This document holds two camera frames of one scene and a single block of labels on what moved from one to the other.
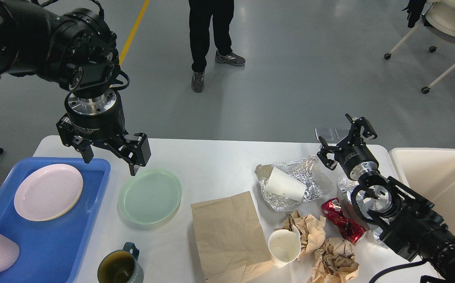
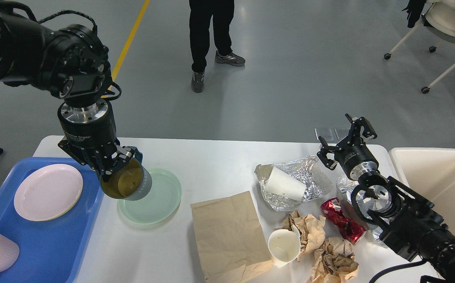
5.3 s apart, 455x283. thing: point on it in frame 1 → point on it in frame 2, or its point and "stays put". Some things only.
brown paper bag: x=233 y=247 stays put
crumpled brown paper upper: x=312 y=229 stays put
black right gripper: x=355 y=157 stays put
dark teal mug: x=121 y=266 → x=131 y=182
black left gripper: x=100 y=118 → x=88 y=129
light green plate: x=150 y=196 stays put
